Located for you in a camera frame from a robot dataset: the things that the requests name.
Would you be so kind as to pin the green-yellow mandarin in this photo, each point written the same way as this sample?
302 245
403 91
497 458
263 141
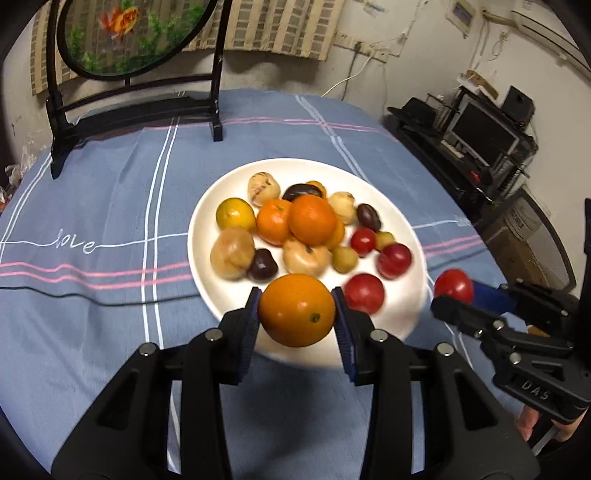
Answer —
234 214

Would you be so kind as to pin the white round plate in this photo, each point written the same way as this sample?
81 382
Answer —
399 314

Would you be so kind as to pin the white air conditioner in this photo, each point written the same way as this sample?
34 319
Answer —
549 32

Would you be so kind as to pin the red cherry tomato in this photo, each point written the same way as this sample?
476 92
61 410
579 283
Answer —
454 286
363 241

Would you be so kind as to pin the black metal desk rack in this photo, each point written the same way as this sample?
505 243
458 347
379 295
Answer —
429 152

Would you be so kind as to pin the computer monitor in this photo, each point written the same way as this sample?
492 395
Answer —
485 134

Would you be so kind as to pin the blue plaid tablecloth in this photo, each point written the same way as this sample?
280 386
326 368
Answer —
115 207

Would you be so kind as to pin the black hat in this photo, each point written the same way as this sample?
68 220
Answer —
418 114

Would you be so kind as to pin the orange mandarin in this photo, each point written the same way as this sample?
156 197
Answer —
313 219
272 224

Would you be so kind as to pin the beige round fruit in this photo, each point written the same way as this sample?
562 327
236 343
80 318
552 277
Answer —
304 258
231 253

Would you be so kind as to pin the clear plastic bag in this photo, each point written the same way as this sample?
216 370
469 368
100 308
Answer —
21 161

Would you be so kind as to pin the small yellow fruit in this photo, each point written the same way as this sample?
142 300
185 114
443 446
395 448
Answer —
384 240
345 259

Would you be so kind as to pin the white wall socket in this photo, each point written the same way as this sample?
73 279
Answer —
342 40

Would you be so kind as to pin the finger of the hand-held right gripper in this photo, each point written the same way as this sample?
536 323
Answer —
491 296
461 316

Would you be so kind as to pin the person's right hand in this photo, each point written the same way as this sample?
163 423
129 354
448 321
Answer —
527 422

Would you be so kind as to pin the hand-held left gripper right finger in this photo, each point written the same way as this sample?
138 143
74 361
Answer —
344 337

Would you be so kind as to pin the black speaker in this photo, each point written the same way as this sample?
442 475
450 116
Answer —
519 105

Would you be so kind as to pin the red plum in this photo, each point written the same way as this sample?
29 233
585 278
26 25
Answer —
365 293
394 261

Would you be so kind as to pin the large dark purple passion fruit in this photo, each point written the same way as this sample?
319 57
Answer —
300 190

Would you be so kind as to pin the small red object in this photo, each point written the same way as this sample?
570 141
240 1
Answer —
473 175

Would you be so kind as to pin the round goldfish table screen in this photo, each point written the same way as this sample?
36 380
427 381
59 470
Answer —
129 41

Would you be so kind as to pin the small dark purple fruit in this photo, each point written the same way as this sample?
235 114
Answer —
369 217
262 266

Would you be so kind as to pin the beige striped curtain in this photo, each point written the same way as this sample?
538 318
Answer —
277 23

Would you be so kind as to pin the white power strip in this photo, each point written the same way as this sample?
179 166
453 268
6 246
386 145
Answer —
369 50

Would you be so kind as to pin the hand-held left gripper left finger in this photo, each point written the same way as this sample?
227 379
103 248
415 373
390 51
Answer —
251 332

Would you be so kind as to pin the cardboard box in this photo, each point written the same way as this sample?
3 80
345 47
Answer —
526 240

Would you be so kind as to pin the striped pepino melon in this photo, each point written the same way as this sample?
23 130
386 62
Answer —
263 188

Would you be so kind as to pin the white wall panel box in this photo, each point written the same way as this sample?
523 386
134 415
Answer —
461 13

